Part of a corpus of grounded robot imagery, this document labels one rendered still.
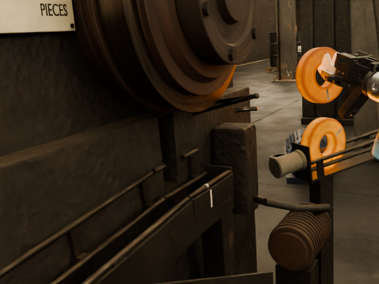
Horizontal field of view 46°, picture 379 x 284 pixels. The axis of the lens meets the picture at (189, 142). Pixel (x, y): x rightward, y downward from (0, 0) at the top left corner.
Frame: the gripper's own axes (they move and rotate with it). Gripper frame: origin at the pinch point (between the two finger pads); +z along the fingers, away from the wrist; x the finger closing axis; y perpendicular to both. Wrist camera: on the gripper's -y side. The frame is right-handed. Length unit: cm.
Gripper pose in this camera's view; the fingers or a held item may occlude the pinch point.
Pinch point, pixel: (321, 68)
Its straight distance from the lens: 132.2
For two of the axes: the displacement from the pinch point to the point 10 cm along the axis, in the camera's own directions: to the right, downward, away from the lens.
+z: -4.2, -4.2, 8.0
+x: -9.1, 1.7, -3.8
